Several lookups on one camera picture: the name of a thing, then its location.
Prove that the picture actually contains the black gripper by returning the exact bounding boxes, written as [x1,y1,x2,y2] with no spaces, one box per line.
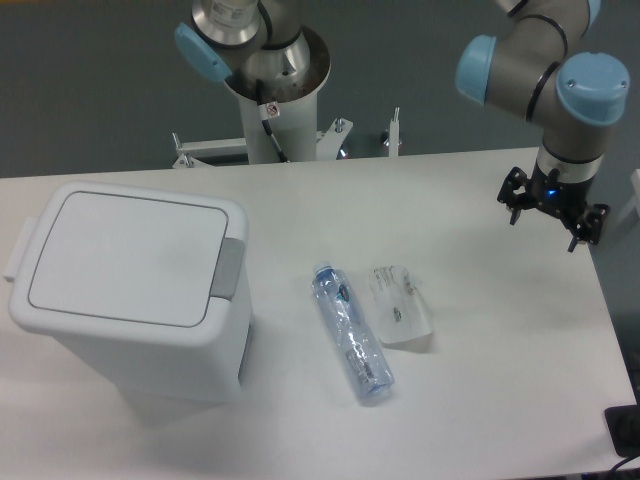
[497,166,611,253]

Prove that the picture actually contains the silver robot arm base joint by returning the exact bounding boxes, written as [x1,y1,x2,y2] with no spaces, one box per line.
[174,1,310,83]

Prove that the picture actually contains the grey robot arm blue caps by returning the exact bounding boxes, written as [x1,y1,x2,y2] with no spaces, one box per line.
[455,1,630,248]

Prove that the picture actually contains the grey trash can push button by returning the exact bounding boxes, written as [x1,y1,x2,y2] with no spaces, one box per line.
[210,237,245,301]

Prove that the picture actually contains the white plastic trash can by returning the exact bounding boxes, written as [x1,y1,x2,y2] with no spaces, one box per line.
[8,181,253,403]

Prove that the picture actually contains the crushed clear plastic cup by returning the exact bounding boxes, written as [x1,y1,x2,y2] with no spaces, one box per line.
[368,265,434,352]

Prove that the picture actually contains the black device at table edge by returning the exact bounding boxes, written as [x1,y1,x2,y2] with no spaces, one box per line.
[604,405,639,479]

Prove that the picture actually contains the blue clear plastic bottle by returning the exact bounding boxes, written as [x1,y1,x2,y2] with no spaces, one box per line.
[311,262,395,403]

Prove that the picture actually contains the black cable on pedestal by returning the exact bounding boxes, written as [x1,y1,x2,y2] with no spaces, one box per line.
[255,79,292,164]

